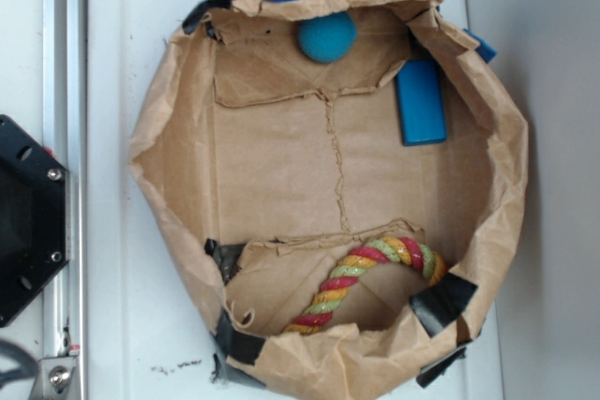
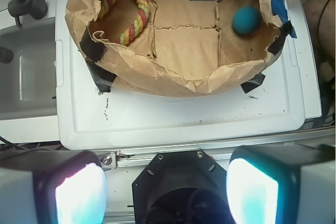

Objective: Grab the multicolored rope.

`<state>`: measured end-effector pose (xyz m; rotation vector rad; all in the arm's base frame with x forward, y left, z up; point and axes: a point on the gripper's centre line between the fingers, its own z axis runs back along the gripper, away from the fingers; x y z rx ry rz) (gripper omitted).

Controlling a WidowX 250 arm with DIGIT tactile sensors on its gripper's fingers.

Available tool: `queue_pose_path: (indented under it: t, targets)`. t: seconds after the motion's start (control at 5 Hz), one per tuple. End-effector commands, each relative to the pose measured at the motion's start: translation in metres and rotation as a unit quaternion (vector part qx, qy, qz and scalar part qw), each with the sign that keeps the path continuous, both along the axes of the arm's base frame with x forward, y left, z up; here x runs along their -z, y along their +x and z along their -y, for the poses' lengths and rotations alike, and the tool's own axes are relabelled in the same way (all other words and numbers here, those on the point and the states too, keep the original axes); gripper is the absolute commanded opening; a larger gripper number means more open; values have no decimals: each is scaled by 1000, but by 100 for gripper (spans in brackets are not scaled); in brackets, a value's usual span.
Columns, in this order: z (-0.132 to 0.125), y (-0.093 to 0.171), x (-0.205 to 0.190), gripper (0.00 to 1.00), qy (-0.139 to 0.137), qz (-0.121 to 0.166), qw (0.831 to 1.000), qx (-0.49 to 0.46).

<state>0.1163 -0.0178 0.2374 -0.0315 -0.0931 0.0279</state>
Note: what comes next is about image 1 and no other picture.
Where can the aluminium rail frame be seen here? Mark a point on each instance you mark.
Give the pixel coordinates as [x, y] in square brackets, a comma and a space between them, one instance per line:
[64, 83]

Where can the black tape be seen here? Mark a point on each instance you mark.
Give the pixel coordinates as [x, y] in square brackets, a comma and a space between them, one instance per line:
[438, 306]
[195, 16]
[241, 347]
[226, 257]

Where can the blue rectangular block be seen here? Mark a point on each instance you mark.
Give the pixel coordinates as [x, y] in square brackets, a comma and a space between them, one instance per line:
[420, 104]

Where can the black tape lower right edge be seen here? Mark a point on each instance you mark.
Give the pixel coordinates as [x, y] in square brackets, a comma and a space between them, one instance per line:
[434, 370]

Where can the black tape bottom right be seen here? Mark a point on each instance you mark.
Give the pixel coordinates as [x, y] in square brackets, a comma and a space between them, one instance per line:
[438, 306]

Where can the black tape top left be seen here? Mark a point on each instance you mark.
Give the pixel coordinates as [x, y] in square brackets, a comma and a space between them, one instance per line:
[195, 16]

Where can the black tape inner left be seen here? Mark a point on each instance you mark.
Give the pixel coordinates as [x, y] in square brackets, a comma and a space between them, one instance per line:
[226, 257]

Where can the white plastic board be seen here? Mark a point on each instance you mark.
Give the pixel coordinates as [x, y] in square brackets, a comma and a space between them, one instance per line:
[146, 339]

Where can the brown paper bag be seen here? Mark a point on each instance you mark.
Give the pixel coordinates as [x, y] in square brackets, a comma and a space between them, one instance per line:
[244, 139]

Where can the blue tape piece right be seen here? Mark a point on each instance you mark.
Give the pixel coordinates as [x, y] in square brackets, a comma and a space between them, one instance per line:
[485, 51]

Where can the blue ball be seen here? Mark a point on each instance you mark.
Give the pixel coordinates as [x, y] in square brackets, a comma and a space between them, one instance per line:
[327, 39]

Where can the black tape bottom left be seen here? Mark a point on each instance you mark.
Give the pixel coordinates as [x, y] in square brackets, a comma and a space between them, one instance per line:
[241, 347]

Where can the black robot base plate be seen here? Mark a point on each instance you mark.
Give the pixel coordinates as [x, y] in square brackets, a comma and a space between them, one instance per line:
[33, 219]

